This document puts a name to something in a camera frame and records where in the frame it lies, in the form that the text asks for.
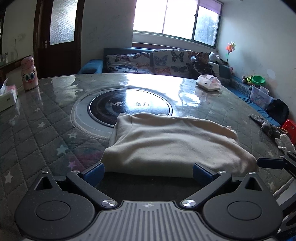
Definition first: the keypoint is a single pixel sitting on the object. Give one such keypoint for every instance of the child in dark jacket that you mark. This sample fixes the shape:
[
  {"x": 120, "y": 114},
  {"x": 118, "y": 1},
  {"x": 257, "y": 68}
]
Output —
[{"x": 201, "y": 66}]

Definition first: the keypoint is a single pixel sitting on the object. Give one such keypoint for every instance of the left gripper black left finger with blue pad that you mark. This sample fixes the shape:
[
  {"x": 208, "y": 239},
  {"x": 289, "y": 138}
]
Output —
[{"x": 59, "y": 208}]

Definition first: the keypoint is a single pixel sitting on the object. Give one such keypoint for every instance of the dark wooden door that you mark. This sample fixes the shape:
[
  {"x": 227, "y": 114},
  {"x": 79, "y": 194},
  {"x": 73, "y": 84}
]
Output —
[{"x": 57, "y": 37}]

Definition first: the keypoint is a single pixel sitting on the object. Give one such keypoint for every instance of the butterfly cushion left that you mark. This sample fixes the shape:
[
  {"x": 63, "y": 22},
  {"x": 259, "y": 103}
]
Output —
[{"x": 129, "y": 63}]

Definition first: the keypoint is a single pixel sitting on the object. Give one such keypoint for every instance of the clear plastic storage box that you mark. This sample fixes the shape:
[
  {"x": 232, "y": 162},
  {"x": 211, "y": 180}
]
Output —
[{"x": 260, "y": 97}]

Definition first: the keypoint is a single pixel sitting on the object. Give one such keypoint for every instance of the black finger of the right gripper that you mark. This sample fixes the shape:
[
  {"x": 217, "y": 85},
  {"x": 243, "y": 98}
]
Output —
[{"x": 286, "y": 162}]

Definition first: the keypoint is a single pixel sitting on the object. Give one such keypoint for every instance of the red plastic stool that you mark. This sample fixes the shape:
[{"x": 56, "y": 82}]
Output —
[{"x": 290, "y": 127}]

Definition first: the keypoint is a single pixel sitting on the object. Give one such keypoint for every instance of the blue sofa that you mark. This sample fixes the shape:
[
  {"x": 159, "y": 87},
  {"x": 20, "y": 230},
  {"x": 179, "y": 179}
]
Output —
[{"x": 240, "y": 87}]

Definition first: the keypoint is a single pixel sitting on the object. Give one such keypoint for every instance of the window with green frame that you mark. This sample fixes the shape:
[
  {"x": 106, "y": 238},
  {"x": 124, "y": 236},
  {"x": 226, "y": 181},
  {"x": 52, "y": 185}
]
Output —
[{"x": 195, "y": 21}]

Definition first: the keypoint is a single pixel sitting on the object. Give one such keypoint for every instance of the white tissue box left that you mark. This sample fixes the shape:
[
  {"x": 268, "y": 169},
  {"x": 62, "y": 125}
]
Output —
[{"x": 9, "y": 95}]

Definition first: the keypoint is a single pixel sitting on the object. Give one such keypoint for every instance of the round black induction cooktop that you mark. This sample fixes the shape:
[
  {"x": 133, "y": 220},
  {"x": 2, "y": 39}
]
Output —
[{"x": 106, "y": 106}]

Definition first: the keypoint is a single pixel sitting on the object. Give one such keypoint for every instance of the cream fleece garment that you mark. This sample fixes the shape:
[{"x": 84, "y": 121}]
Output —
[{"x": 159, "y": 145}]

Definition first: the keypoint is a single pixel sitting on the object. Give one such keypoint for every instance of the white glove on table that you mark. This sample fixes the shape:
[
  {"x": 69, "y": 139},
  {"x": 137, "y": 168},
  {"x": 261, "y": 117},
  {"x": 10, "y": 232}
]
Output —
[{"x": 284, "y": 144}]

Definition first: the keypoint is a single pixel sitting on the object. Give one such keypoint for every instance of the pink cartoon thermos bottle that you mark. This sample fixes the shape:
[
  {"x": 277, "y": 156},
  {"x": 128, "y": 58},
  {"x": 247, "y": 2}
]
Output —
[{"x": 29, "y": 73}]

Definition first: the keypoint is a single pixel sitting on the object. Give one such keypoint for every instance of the green plastic bowl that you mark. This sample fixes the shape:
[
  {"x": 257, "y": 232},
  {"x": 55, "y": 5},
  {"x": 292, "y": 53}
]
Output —
[{"x": 258, "y": 80}]

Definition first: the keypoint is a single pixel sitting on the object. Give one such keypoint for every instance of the butterfly cushion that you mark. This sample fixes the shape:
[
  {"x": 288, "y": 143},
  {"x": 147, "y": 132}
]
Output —
[
  {"x": 129, "y": 63},
  {"x": 172, "y": 62}
]

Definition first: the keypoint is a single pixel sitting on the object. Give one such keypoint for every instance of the colourful pinwheel toy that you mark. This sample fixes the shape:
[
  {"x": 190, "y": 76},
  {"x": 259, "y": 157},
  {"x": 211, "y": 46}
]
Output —
[{"x": 230, "y": 48}]

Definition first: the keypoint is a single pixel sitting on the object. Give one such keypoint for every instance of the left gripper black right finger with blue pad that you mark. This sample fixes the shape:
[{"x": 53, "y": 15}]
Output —
[{"x": 248, "y": 213}]

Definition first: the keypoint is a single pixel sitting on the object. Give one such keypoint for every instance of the black bag on sofa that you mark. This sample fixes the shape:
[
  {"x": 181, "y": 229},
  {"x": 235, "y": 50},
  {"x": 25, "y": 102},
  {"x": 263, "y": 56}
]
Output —
[{"x": 278, "y": 110}]

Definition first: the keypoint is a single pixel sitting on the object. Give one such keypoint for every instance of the white pink tissue box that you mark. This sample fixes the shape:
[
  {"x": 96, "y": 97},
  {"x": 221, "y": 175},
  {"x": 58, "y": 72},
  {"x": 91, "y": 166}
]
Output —
[{"x": 208, "y": 82}]

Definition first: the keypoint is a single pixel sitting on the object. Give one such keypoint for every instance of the quilted star table cover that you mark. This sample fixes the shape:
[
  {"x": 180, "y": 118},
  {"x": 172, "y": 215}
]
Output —
[{"x": 37, "y": 133}]

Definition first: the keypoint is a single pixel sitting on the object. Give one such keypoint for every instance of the grey glove on table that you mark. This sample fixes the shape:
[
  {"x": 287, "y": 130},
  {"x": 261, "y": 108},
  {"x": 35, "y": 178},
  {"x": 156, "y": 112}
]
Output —
[{"x": 269, "y": 129}]

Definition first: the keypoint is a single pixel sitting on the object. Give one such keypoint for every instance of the butterfly cushion right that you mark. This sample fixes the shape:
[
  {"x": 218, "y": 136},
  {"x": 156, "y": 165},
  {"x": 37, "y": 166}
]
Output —
[{"x": 172, "y": 62}]

